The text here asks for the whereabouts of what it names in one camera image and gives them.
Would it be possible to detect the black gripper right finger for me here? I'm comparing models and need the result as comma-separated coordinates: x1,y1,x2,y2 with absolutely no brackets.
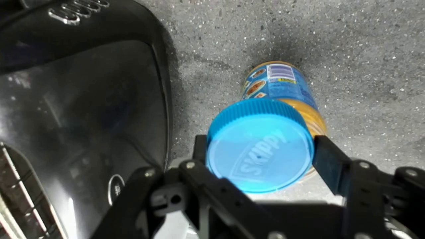
311,134,425,239

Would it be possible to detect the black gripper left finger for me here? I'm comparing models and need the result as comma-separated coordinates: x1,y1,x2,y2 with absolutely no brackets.
92,134,255,239

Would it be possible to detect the blue Skippy jar lid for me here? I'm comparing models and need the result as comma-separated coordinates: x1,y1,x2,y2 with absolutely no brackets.
205,97,316,195

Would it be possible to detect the peanut butter jar blue label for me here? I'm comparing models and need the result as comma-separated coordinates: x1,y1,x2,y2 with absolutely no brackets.
241,59,330,178

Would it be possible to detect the black toaster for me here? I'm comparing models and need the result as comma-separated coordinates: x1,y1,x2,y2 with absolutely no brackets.
0,0,174,239

